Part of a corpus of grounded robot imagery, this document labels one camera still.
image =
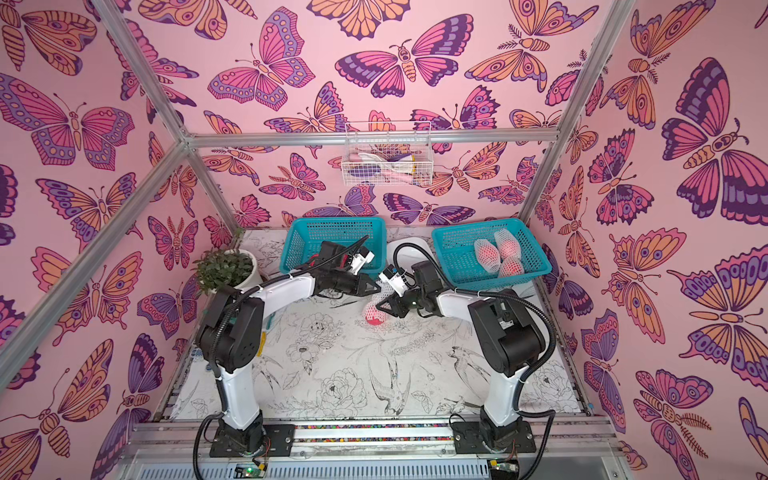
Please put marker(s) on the right teal plastic basket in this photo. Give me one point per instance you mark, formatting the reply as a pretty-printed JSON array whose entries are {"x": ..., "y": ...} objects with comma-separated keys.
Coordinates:
[{"x": 454, "y": 247}]

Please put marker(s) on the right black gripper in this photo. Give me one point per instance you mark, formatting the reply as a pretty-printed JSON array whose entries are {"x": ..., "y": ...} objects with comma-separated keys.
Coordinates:
[{"x": 397, "y": 302}]

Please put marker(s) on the white wire wall basket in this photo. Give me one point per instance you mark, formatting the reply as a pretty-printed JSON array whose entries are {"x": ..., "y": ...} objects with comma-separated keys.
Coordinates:
[{"x": 386, "y": 152}]

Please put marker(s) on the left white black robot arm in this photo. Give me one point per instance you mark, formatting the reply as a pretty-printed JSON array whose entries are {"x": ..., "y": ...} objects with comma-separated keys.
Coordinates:
[{"x": 232, "y": 333}]

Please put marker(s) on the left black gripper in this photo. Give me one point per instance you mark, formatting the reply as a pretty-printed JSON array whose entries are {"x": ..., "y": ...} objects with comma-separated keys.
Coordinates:
[{"x": 361, "y": 286}]

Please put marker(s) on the white plastic tray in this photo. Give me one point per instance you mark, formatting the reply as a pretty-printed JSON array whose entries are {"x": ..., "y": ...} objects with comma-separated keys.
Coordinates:
[{"x": 408, "y": 256}]

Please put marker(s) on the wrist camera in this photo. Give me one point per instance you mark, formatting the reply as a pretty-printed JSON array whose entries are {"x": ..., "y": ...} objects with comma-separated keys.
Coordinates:
[
  {"x": 394, "y": 279},
  {"x": 360, "y": 261}
]

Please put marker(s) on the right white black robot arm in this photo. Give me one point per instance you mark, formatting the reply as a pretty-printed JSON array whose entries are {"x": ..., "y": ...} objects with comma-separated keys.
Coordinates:
[{"x": 515, "y": 336}]

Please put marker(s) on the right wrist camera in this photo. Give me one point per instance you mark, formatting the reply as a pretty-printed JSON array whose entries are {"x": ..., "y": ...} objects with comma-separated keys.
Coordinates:
[{"x": 394, "y": 279}]

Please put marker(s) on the teal plastic basket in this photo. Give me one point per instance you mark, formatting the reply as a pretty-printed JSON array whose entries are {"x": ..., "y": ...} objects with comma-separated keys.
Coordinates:
[
  {"x": 454, "y": 247},
  {"x": 306, "y": 235}
]

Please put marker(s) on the potted green plant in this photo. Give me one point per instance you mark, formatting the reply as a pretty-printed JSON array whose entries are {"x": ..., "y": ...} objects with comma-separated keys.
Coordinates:
[{"x": 228, "y": 267}]

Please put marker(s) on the left teal plastic basket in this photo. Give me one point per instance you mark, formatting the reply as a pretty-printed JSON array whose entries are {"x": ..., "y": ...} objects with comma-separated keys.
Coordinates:
[{"x": 306, "y": 235}]

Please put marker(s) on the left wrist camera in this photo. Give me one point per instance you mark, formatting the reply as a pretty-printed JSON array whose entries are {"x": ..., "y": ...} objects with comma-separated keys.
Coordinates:
[{"x": 360, "y": 261}]

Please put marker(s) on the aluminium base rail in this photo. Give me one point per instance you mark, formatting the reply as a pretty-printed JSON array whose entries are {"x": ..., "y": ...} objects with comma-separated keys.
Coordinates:
[{"x": 420, "y": 448}]

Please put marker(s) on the netted apple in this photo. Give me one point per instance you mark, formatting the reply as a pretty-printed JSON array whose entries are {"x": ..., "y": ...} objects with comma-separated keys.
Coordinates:
[
  {"x": 511, "y": 267},
  {"x": 507, "y": 245},
  {"x": 372, "y": 315},
  {"x": 487, "y": 255}
]

